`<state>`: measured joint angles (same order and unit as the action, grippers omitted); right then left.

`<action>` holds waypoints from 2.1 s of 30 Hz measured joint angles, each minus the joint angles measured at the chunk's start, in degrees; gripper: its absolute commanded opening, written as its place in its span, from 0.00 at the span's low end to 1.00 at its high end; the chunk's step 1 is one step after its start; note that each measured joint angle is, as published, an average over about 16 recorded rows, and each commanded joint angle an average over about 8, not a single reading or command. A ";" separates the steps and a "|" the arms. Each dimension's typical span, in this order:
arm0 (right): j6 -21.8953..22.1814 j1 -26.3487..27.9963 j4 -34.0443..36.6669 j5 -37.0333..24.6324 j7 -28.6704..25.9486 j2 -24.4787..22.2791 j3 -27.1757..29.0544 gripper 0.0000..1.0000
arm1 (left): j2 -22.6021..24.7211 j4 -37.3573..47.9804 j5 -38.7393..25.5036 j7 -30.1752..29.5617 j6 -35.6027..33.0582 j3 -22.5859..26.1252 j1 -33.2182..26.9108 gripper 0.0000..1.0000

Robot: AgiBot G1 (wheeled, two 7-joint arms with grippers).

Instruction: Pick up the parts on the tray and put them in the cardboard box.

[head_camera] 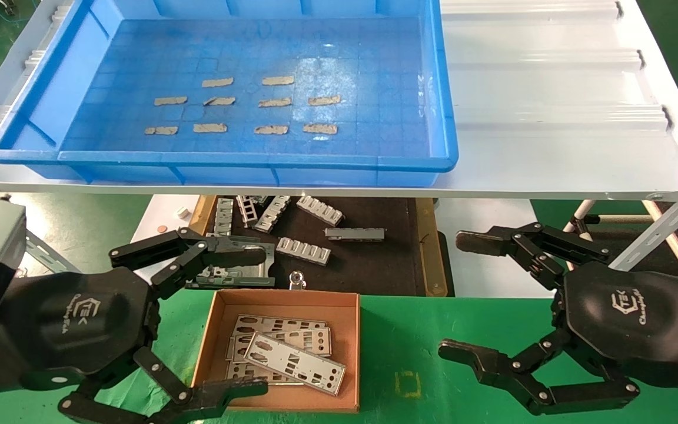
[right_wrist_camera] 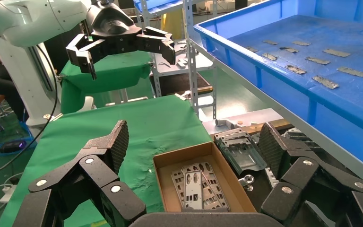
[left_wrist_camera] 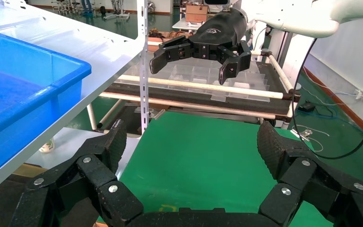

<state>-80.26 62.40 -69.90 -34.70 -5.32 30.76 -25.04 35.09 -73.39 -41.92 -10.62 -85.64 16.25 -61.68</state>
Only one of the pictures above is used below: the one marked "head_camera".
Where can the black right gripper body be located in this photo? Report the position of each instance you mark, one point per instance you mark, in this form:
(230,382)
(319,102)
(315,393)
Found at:
(639,330)

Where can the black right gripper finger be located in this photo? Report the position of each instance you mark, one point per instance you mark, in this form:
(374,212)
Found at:
(492,241)
(551,394)

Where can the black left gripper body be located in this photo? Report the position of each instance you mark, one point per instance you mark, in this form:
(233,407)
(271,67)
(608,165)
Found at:
(80,324)

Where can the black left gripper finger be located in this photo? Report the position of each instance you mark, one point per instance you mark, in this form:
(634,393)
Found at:
(221,256)
(212,397)

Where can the silver slotted shield plate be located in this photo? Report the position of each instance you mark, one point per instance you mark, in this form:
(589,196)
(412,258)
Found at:
(256,377)
(256,323)
(286,366)
(239,343)

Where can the wood-framed black tray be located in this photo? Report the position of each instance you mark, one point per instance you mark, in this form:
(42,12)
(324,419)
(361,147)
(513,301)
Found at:
(374,265)

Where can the shallow cardboard box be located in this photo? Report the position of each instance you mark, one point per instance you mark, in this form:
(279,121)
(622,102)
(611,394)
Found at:
(345,324)

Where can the blue plastic tray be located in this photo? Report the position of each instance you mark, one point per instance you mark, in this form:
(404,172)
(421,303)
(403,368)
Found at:
(374,88)

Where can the large grey metal plate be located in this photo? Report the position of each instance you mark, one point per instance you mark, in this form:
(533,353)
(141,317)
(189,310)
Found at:
(256,277)

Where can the small white cube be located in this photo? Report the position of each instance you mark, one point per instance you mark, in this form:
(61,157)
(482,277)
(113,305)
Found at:
(183,212)

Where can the white perforated shelf leg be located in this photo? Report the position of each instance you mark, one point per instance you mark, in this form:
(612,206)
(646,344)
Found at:
(657,232)
(53,254)

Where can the black rack mat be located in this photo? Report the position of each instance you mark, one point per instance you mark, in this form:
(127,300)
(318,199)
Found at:
(624,235)

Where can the brown tape strip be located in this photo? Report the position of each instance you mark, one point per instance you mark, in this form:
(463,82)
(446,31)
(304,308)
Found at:
(216,82)
(210,127)
(324,100)
(170,100)
(320,128)
(274,102)
(271,129)
(278,80)
(161,130)
(219,100)

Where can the long grey metal bar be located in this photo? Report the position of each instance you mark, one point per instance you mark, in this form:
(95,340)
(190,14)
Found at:
(355,234)

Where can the white metal shelf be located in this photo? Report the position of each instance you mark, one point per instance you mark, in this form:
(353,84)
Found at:
(551,118)

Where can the green table cloth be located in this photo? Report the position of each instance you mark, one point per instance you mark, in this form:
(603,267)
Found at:
(386,330)

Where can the grey metal rail bracket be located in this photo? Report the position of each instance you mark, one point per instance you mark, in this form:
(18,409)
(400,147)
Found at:
(203,275)

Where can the ribbed grey metal bracket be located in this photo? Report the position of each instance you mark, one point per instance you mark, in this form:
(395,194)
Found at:
(303,251)
(320,211)

